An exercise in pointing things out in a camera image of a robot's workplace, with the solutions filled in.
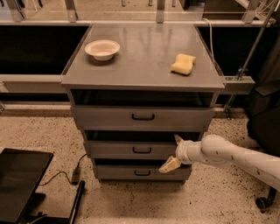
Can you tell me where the black office chair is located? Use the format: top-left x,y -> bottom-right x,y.
244,43 -> 280,214

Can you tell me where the black power adapter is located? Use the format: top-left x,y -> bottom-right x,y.
71,167 -> 81,185

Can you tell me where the yellow sponge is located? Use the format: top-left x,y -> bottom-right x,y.
171,53 -> 196,75

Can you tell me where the grey bottom drawer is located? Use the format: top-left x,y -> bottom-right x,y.
93,165 -> 192,181

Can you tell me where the black monitor screen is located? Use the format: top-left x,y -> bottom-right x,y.
0,148 -> 53,224

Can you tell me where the grey top drawer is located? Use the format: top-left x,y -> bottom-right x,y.
72,106 -> 214,132

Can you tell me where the black adapter cable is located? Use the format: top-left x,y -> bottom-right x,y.
38,153 -> 88,186

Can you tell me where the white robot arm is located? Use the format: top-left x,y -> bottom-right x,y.
159,135 -> 280,191

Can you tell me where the white bowl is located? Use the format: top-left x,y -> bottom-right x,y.
85,39 -> 120,61

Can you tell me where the white cable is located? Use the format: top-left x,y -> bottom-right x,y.
201,17 -> 217,66

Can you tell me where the grey drawer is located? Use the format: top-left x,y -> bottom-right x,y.
93,165 -> 192,181
84,141 -> 177,160
72,106 -> 214,132

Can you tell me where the metal diagonal rod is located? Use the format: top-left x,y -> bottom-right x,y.
224,0 -> 279,119

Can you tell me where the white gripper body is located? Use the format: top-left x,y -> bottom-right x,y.
175,140 -> 203,165

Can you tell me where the grey drawer cabinet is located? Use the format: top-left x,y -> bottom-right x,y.
62,23 -> 224,181

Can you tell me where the black stand bar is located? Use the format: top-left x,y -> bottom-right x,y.
68,180 -> 86,224

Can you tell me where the metal rail frame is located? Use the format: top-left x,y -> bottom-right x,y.
0,19 -> 265,95

